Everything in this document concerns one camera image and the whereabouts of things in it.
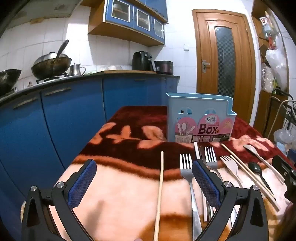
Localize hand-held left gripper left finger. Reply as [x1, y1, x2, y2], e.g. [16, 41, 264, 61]
[21, 159, 97, 241]

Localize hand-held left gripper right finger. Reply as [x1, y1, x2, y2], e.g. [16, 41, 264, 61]
[192, 159, 269, 241]

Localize small metal fork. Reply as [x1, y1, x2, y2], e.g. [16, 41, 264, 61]
[204, 146, 224, 182]

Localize white plastic knife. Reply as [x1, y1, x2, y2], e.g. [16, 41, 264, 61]
[193, 141, 208, 222]

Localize beige plastic spoon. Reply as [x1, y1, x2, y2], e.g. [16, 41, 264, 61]
[243, 145, 286, 185]

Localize light blue utensil box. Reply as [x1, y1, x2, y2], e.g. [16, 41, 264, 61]
[166, 93, 237, 143]

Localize clear plastic bag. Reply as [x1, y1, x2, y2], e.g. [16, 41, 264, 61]
[274, 128, 293, 151]

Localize large metal fork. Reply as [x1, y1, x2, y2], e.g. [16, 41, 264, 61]
[179, 153, 203, 235]

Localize black spoon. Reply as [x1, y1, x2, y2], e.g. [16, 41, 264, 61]
[248, 162, 277, 202]

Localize beige plastic fork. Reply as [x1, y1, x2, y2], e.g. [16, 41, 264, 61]
[220, 155, 244, 189]

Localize black metal rack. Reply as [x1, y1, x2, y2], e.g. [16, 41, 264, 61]
[272, 88, 296, 132]

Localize red floral plush blanket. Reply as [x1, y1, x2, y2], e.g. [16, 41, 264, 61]
[54, 105, 296, 241]

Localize wooden storage shelf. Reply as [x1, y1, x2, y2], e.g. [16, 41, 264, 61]
[251, 0, 289, 139]

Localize white plastic bag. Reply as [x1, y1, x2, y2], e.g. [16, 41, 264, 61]
[265, 47, 288, 93]

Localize dark kitchen countertop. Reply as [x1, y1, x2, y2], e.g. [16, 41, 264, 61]
[0, 71, 181, 107]

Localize gas stove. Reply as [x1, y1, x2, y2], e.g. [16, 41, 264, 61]
[35, 72, 70, 84]

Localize steel kettle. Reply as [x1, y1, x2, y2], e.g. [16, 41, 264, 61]
[69, 63, 86, 76]

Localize black wok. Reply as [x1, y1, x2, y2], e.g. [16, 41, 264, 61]
[31, 57, 73, 80]

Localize dark rice cooker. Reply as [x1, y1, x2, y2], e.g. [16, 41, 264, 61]
[154, 61, 174, 75]

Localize dark frying pan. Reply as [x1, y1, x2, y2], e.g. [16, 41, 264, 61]
[0, 69, 22, 96]

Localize steel wok lid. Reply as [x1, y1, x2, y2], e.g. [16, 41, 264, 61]
[33, 52, 70, 66]

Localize dark cooking ladle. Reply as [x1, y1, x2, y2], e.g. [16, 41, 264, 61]
[53, 39, 70, 73]

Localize black air fryer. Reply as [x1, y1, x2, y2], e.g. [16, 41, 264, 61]
[132, 51, 157, 72]

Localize wooden door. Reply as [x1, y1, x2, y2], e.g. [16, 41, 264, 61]
[192, 9, 256, 124]

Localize range hood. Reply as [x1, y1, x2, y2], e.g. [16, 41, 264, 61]
[7, 0, 91, 30]

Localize grey cable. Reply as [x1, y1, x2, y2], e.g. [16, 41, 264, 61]
[266, 96, 296, 139]

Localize blue wall cabinet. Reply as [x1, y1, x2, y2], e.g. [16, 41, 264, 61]
[88, 0, 168, 47]

